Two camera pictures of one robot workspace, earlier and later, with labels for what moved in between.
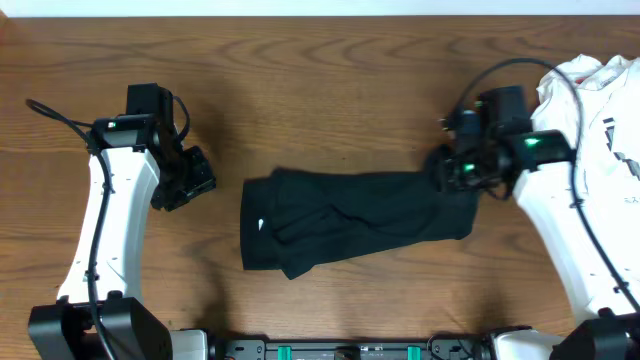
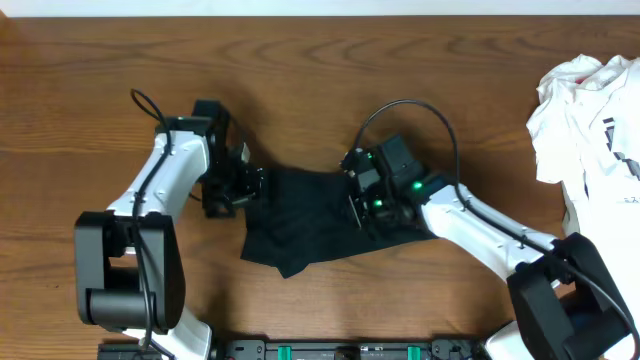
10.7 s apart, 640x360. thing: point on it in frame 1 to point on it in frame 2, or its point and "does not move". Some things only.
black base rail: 455,348 does not move
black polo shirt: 289,217 does not move
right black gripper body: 462,172 to 374,204
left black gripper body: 192,180 to 248,180
